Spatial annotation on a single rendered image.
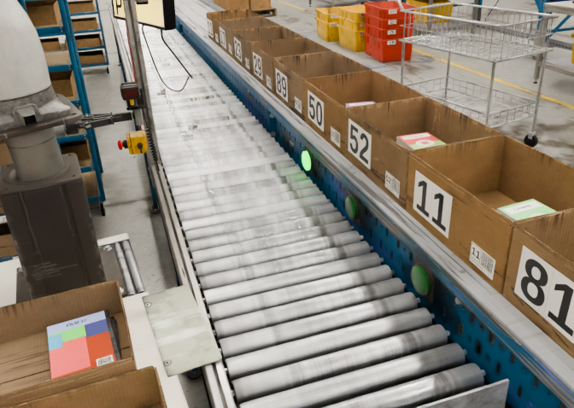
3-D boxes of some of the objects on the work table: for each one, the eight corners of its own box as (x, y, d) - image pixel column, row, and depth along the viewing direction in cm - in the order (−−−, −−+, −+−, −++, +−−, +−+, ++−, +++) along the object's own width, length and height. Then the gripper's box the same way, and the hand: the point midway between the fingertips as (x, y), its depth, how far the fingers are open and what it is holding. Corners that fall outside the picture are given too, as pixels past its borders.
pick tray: (-52, 358, 120) (-68, 323, 115) (125, 311, 132) (118, 277, 127) (-76, 464, 96) (-97, 424, 91) (143, 394, 108) (135, 357, 104)
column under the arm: (16, 327, 128) (-26, 204, 114) (17, 271, 150) (-18, 160, 135) (127, 296, 137) (102, 178, 123) (114, 247, 159) (90, 142, 144)
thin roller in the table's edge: (120, 247, 162) (119, 241, 162) (137, 299, 139) (135, 293, 138) (114, 248, 162) (112, 243, 161) (128, 301, 139) (127, 294, 138)
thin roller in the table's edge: (129, 245, 163) (127, 239, 162) (146, 296, 140) (145, 290, 139) (122, 247, 163) (120, 241, 162) (138, 298, 140) (137, 292, 139)
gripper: (61, 119, 192) (131, 111, 198) (63, 109, 203) (129, 102, 210) (67, 140, 196) (134, 130, 202) (67, 129, 207) (131, 119, 213)
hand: (122, 117), depth 205 cm, fingers closed
